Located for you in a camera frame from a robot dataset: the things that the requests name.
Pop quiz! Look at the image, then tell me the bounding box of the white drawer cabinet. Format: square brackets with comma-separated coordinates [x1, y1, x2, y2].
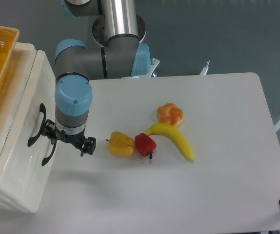
[0, 43, 55, 213]

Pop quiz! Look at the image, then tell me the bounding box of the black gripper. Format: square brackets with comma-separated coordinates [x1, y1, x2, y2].
[41, 119, 96, 157]

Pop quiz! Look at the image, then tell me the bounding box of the red bell pepper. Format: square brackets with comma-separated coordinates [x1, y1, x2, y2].
[135, 133, 157, 159]

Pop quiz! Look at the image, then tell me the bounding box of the yellow bell pepper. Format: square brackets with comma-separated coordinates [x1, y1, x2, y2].
[106, 131, 135, 156]

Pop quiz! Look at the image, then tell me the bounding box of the black drawer handle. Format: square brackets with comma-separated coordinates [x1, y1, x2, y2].
[41, 142, 57, 166]
[27, 103, 47, 147]

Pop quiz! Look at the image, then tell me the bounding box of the black top drawer handle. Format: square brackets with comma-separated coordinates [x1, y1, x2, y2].
[27, 103, 47, 147]

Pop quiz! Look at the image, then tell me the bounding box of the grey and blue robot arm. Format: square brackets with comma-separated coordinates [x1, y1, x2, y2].
[40, 0, 151, 155]

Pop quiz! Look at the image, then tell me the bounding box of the yellow banana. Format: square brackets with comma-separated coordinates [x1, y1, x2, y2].
[144, 123, 195, 161]

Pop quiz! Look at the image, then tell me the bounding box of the white bracket behind table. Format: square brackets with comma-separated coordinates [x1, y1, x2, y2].
[200, 60, 210, 76]

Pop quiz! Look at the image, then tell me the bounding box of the black lower drawer handle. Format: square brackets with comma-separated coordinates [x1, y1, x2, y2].
[41, 142, 57, 166]

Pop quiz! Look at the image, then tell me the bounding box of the orange knotted bread roll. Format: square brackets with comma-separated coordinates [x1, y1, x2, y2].
[157, 103, 185, 127]

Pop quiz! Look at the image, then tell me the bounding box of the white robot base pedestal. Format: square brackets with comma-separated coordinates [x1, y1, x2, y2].
[92, 14, 160, 78]

